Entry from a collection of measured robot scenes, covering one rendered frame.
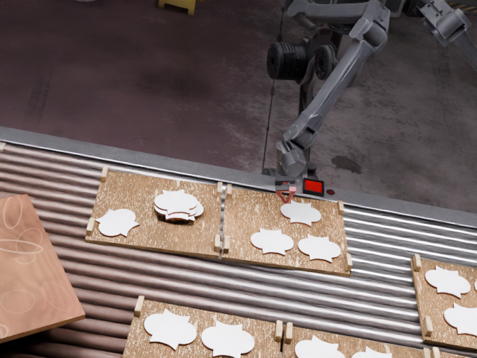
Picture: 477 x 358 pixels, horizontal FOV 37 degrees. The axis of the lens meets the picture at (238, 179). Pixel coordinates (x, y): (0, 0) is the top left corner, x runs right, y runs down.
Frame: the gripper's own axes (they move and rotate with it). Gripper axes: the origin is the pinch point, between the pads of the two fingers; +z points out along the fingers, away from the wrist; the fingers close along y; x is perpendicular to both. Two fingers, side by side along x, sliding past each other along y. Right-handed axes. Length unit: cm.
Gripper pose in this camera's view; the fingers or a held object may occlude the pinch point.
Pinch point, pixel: (285, 191)
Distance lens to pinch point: 237.0
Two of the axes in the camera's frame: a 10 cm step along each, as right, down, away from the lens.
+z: 0.5, 7.6, 6.5
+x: 10.0, -0.1, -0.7
